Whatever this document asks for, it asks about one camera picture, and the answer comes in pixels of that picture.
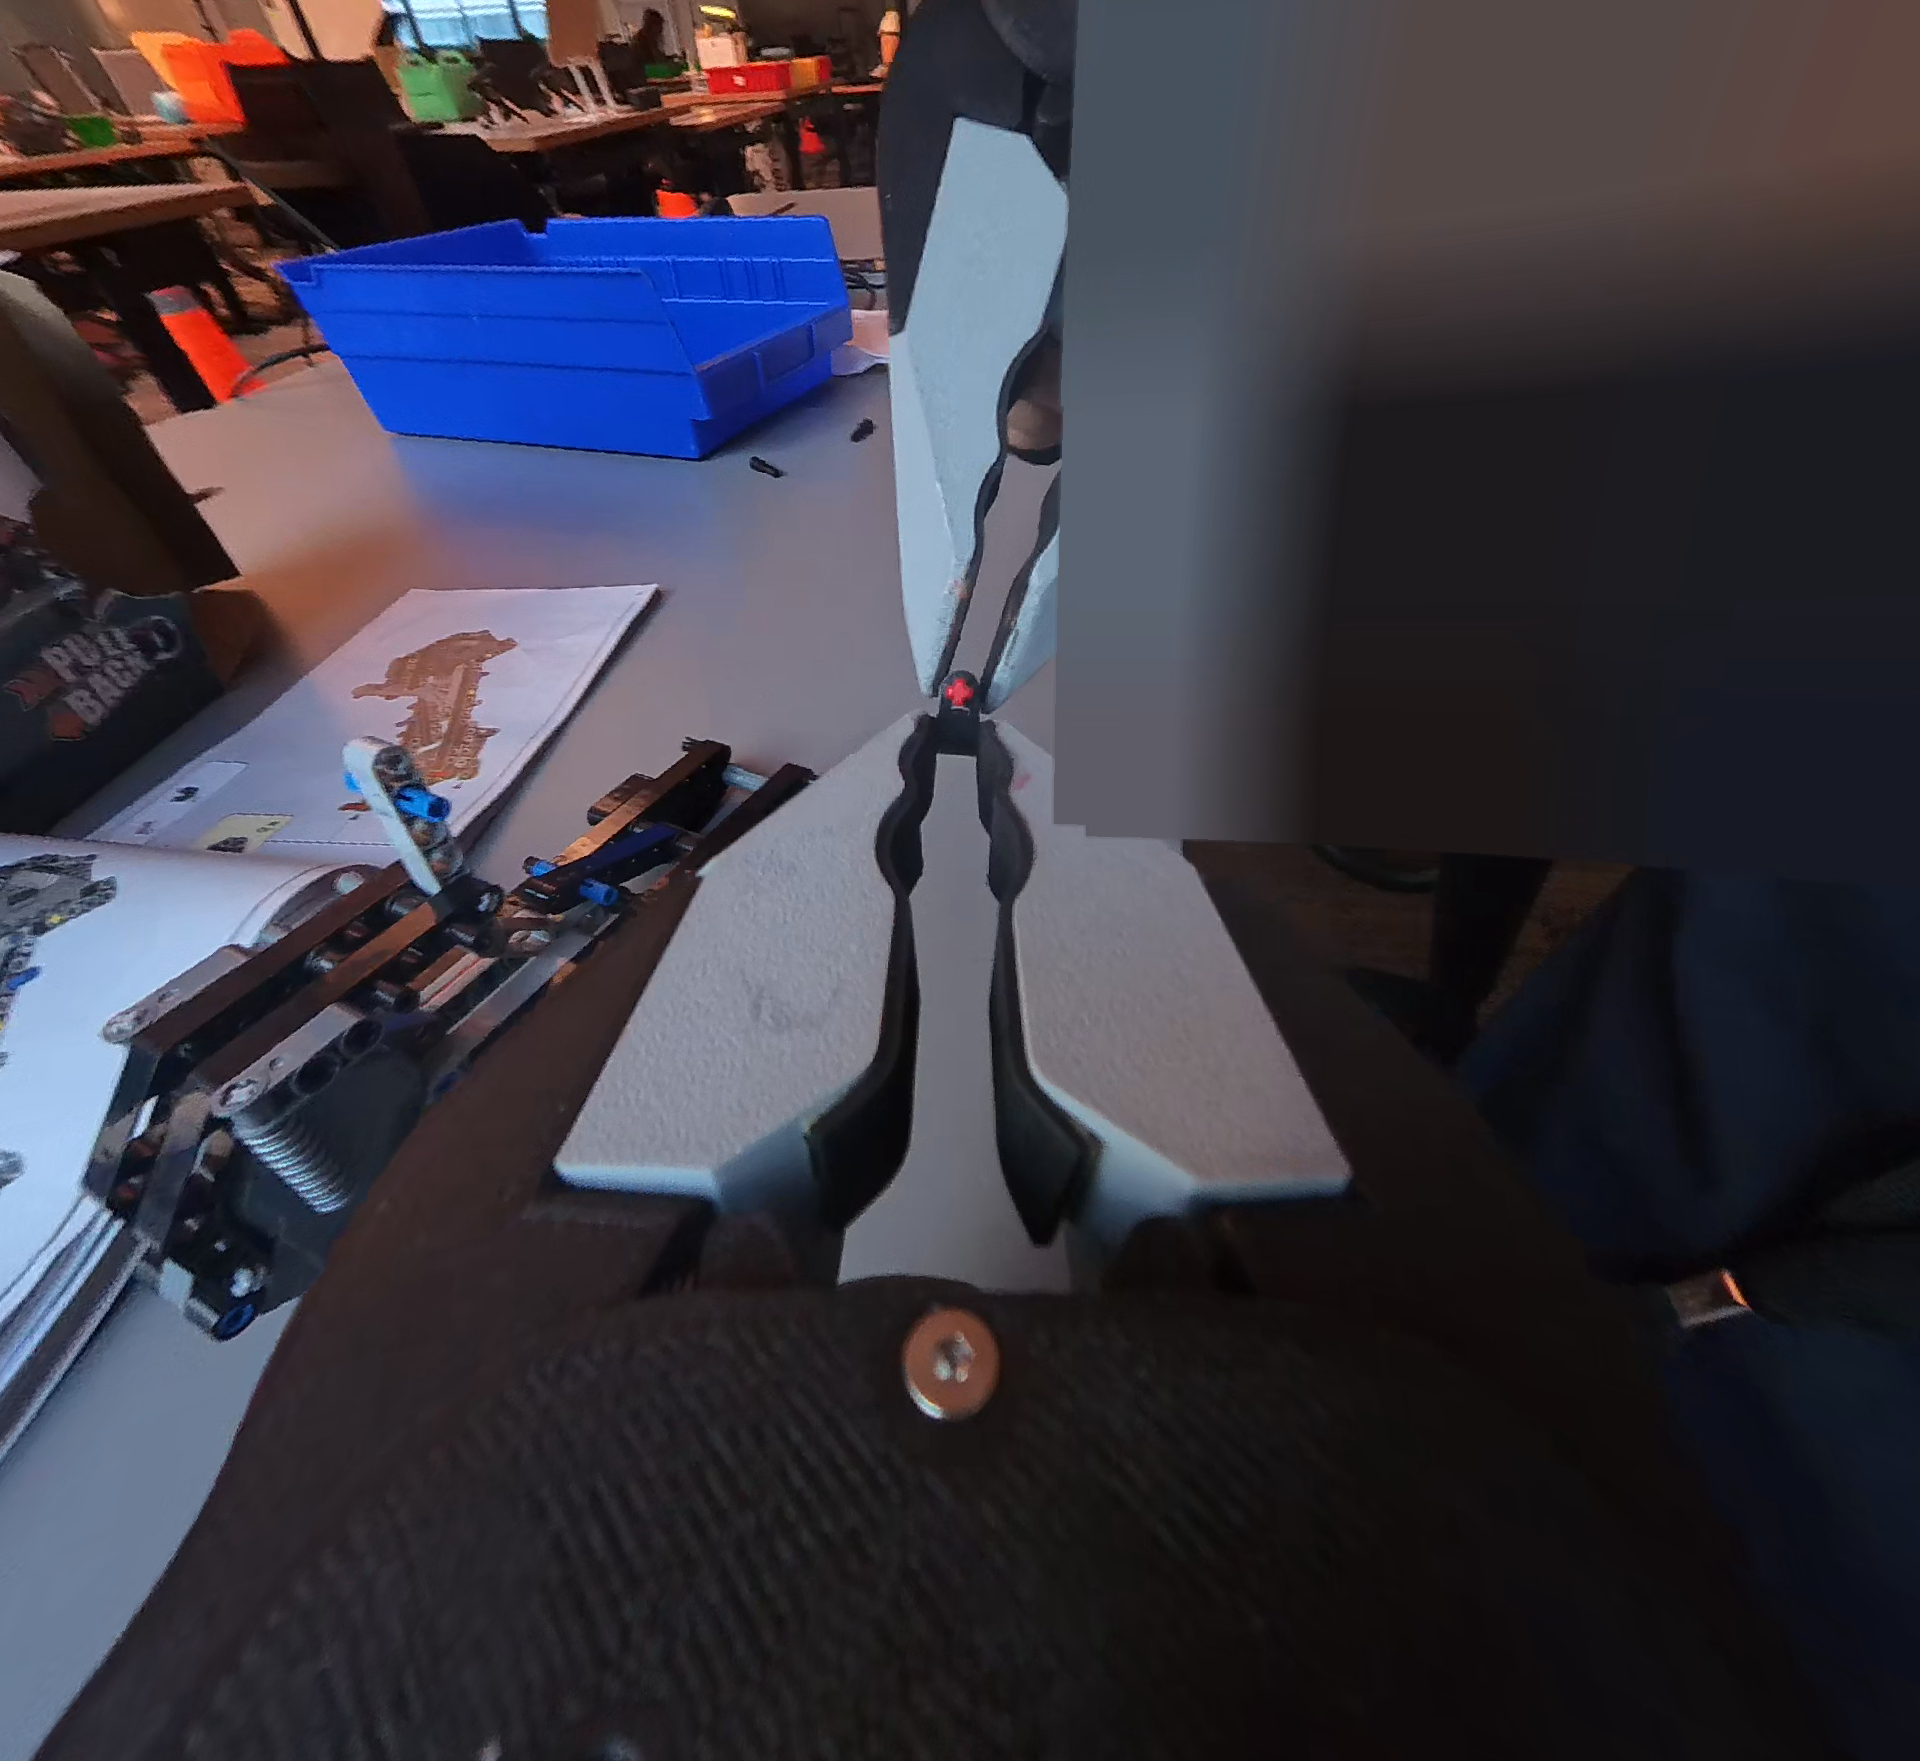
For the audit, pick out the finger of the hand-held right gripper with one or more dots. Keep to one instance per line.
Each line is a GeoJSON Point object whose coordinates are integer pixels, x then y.
{"type": "Point", "coordinates": [1034, 620]}
{"type": "Point", "coordinates": [960, 336]}

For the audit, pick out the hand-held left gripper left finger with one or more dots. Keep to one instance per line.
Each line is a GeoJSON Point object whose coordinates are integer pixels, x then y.
{"type": "Point", "coordinates": [750, 1010]}

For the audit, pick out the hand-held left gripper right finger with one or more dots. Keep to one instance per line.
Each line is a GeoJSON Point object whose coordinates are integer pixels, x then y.
{"type": "Point", "coordinates": [1168, 1026]}

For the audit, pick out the red and black lego pin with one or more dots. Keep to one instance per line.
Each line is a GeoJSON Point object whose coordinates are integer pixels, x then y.
{"type": "Point", "coordinates": [960, 697]}

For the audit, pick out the black lego chassis assembly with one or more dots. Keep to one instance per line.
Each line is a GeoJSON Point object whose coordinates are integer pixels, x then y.
{"type": "Point", "coordinates": [301, 1026]}

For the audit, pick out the black lego set box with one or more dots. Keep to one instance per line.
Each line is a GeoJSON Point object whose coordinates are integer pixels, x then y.
{"type": "Point", "coordinates": [88, 682]}

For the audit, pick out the red plastic bin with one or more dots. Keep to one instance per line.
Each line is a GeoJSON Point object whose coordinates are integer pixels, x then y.
{"type": "Point", "coordinates": [758, 78]}

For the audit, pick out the blue plastic bin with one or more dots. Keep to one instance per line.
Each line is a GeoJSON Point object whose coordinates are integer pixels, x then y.
{"type": "Point", "coordinates": [601, 351]}

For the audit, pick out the open instruction booklet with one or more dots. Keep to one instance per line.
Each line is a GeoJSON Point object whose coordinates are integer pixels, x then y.
{"type": "Point", "coordinates": [494, 634]}

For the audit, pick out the person's dark blue clothing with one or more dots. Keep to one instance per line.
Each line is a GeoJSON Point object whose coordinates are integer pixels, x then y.
{"type": "Point", "coordinates": [1723, 1040]}

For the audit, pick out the orange traffic cone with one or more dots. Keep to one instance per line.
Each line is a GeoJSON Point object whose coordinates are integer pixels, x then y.
{"type": "Point", "coordinates": [203, 343]}

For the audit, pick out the orange plastic bin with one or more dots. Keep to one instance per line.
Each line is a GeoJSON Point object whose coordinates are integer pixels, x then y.
{"type": "Point", "coordinates": [210, 71]}

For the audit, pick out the wooden background desk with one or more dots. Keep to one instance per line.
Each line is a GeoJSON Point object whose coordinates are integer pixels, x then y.
{"type": "Point", "coordinates": [121, 200]}

